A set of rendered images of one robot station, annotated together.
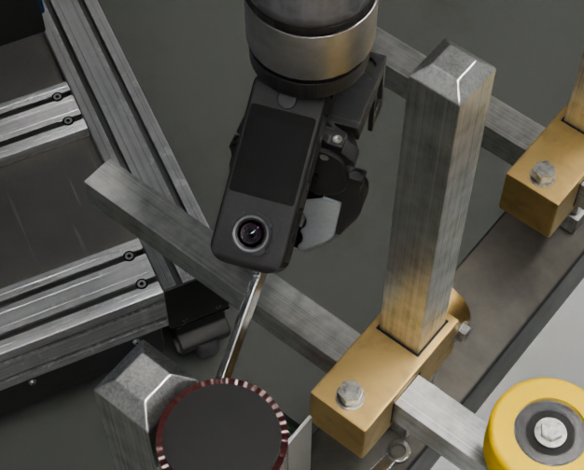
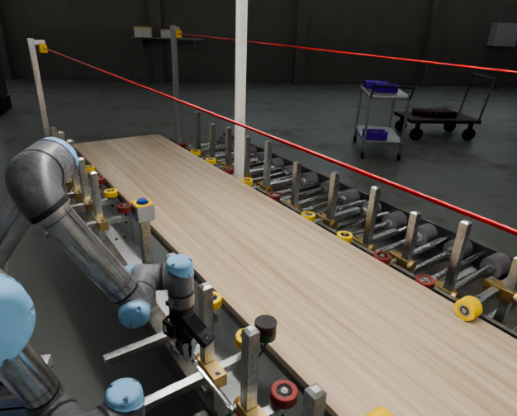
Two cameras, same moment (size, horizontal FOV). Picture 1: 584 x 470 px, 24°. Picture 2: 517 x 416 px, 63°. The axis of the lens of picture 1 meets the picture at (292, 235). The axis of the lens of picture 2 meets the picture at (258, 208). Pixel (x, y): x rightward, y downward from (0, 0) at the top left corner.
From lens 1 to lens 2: 92 cm
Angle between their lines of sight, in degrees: 61
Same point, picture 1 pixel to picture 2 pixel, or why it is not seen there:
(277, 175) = (200, 325)
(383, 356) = (211, 365)
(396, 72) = (140, 346)
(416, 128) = (206, 300)
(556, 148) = not seen: hidden behind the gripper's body
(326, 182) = not seen: hidden behind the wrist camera
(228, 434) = (265, 320)
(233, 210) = (201, 336)
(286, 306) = (189, 380)
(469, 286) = (187, 367)
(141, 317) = not seen: outside the picture
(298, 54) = (192, 300)
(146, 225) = (152, 401)
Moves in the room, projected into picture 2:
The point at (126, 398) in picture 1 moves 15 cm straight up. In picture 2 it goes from (253, 331) to (255, 283)
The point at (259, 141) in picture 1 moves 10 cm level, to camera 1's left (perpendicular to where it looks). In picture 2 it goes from (192, 323) to (177, 347)
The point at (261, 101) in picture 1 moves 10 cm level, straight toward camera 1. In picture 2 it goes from (186, 319) to (219, 325)
